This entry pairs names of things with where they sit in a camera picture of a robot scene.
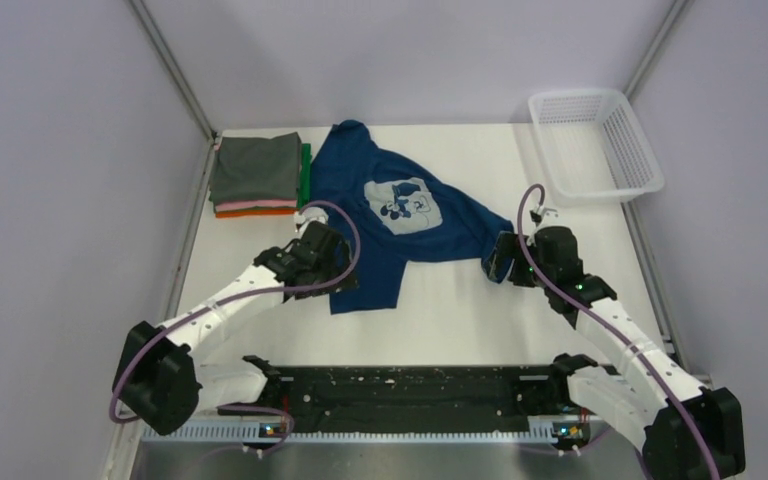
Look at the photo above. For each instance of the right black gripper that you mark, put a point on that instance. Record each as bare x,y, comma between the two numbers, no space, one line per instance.
507,246

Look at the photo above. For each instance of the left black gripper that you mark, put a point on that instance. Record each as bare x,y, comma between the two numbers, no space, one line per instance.
345,257

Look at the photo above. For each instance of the blue t shirt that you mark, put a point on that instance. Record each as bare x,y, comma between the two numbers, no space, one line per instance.
397,212

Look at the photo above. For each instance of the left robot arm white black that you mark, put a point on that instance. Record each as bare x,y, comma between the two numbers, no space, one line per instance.
166,374

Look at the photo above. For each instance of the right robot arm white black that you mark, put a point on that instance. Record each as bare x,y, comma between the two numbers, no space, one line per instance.
679,427

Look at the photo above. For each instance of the pink folded t shirt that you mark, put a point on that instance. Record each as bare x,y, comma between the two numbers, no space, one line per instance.
252,204

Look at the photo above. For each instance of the green folded t shirt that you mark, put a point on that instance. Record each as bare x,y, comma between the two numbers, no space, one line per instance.
304,183

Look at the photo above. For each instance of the orange folded t shirt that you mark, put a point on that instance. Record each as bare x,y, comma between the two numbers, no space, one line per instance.
253,212

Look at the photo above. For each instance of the grey folded t shirt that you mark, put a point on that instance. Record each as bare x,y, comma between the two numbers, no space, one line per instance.
256,168

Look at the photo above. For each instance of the white plastic basket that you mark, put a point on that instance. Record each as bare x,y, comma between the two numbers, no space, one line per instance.
592,148

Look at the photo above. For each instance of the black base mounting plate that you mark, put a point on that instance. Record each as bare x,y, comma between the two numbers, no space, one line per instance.
426,400

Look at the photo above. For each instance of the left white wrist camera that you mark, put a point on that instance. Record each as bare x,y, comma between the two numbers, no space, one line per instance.
307,215

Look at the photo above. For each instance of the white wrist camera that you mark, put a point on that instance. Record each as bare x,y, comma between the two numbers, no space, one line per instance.
307,215
542,215

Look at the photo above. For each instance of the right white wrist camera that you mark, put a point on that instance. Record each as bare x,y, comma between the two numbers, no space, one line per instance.
542,215

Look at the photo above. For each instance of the right aluminium frame rail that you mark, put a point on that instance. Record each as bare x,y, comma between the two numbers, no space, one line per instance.
643,248

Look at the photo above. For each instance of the aluminium frame rail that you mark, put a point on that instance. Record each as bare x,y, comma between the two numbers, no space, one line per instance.
122,453
643,248

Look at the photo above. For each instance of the grey slotted cable duct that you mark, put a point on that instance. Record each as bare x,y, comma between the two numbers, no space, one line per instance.
254,432

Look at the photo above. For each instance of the left aluminium frame rail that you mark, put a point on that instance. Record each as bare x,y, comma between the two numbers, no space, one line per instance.
122,453

